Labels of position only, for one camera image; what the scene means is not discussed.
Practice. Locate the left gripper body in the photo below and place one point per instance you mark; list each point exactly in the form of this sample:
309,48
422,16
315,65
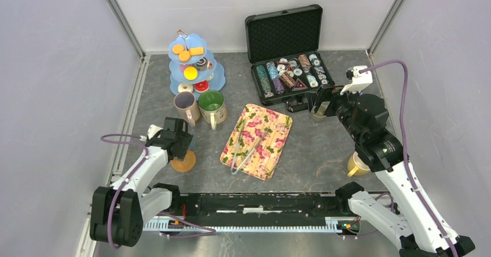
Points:
184,140

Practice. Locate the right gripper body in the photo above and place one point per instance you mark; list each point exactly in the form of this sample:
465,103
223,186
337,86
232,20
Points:
341,99

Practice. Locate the beige mug purple inside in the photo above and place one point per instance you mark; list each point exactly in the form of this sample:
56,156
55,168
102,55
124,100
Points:
187,107

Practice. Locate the green-inside floral mug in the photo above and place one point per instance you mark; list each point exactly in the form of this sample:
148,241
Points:
213,108

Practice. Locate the white glazed donut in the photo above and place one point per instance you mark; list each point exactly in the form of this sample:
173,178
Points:
185,87

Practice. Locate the red glazed donut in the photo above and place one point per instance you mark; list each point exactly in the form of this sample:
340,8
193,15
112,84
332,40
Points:
202,86

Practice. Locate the silver serving tongs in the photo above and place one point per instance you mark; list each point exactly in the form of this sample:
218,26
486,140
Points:
241,150

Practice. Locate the floral rectangular tray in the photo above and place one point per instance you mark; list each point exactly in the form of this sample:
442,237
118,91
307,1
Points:
264,161

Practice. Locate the chocolate swirl cake roll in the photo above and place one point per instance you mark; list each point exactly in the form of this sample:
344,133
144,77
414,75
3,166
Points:
203,64

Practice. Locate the yellow mug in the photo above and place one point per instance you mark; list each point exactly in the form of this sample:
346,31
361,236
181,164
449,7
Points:
356,167

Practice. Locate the round orange biscuit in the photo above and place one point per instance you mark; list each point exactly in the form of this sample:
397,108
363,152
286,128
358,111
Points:
184,56
177,49

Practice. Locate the square yellow biscuit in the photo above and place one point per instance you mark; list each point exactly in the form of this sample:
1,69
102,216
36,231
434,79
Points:
197,51

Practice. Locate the blue smiley coaster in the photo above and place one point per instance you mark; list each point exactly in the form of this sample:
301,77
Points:
192,144

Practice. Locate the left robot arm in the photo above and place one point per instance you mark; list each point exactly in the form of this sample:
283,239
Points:
120,211

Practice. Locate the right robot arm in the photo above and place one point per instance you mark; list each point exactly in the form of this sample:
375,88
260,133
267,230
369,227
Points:
420,230

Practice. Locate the small beige cup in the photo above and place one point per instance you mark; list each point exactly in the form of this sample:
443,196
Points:
317,115

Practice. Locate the black poker chip case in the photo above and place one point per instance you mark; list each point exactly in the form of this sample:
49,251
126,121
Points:
282,48

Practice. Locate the blue three-tier cake stand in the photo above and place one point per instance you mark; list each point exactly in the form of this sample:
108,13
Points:
215,75

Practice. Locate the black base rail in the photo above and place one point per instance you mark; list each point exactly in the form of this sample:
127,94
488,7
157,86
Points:
313,203

